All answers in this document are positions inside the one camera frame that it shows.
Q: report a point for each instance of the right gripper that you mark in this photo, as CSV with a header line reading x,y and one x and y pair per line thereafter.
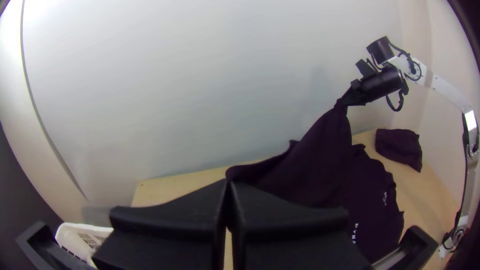
x,y
355,93

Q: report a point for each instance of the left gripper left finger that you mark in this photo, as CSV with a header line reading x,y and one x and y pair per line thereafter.
x,y
168,232

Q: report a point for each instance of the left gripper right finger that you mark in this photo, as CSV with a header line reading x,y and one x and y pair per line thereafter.
x,y
285,236

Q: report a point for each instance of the black t-shirt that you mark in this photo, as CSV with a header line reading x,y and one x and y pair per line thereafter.
x,y
330,161

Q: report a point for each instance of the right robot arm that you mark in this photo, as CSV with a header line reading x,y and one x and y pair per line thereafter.
x,y
446,88

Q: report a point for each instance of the black garment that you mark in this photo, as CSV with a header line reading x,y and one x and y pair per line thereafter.
x,y
399,148

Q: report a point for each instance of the white laundry basket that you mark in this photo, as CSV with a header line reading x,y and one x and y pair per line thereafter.
x,y
80,238

